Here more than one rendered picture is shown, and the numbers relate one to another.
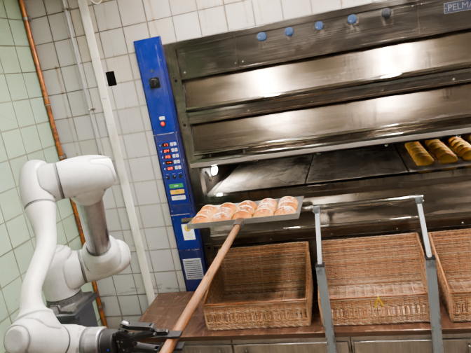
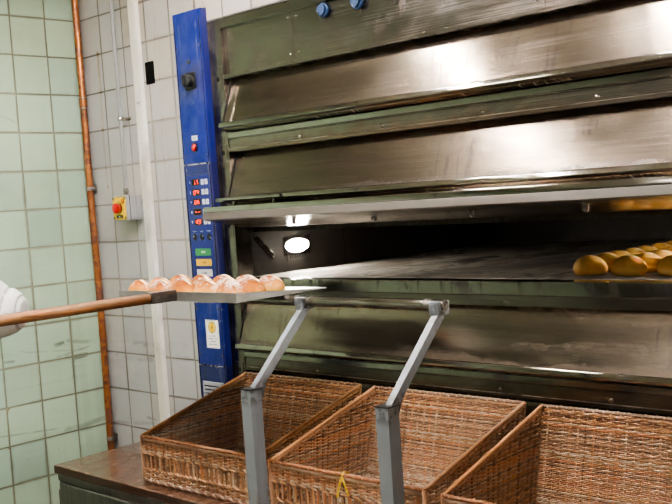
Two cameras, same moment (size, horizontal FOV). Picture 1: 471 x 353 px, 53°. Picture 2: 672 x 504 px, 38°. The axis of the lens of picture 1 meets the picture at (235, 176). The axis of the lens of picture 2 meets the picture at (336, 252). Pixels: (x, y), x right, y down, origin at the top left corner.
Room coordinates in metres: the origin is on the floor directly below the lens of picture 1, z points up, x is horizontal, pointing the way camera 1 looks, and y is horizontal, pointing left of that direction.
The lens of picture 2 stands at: (-0.13, -1.80, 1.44)
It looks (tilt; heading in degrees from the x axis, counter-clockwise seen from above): 3 degrees down; 29
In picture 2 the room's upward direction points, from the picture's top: 4 degrees counter-clockwise
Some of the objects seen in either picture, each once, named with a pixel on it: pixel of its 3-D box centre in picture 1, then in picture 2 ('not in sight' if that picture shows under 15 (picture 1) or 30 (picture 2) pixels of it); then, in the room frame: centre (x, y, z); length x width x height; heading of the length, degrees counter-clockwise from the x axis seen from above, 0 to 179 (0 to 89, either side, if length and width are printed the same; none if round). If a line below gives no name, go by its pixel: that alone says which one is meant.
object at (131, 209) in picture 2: not in sight; (126, 207); (2.90, 0.80, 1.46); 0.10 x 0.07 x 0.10; 75
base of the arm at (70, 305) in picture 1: (62, 301); not in sight; (1.97, 0.86, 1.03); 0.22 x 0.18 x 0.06; 166
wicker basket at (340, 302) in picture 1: (371, 277); (398, 457); (2.29, -0.62, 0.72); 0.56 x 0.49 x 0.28; 76
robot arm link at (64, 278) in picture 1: (59, 270); not in sight; (2.00, 0.84, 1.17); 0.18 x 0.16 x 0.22; 109
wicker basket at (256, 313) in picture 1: (260, 284); (251, 432); (2.45, -0.03, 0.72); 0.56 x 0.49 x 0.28; 76
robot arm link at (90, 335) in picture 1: (97, 342); not in sight; (1.25, 0.48, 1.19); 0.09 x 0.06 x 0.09; 166
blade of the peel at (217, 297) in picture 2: (247, 209); (220, 289); (2.33, -0.03, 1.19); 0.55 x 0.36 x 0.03; 76
